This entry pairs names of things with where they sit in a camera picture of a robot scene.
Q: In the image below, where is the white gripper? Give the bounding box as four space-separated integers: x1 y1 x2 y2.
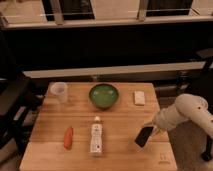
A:
143 105 182 136

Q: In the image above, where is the black eraser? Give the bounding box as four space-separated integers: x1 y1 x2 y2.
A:
135 128 150 148

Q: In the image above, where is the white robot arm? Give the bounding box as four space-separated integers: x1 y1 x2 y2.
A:
143 94 213 138

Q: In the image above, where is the white sponge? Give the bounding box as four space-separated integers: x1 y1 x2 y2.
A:
134 91 145 105

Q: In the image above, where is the white bottle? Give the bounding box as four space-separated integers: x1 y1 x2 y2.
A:
90 116 103 156

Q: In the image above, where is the green bowl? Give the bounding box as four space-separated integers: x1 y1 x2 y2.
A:
89 83 119 109

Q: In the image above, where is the black chair right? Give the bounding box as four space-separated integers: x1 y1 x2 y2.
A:
186 48 213 162

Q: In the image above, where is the black chair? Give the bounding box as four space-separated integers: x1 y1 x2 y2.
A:
186 48 213 162
0 77 42 153

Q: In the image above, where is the orange carrot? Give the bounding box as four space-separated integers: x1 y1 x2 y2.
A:
64 127 73 150

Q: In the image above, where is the clear plastic cup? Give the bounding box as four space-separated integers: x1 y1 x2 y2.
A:
50 82 68 103

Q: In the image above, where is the black chair left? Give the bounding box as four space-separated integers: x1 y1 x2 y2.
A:
0 77 42 153

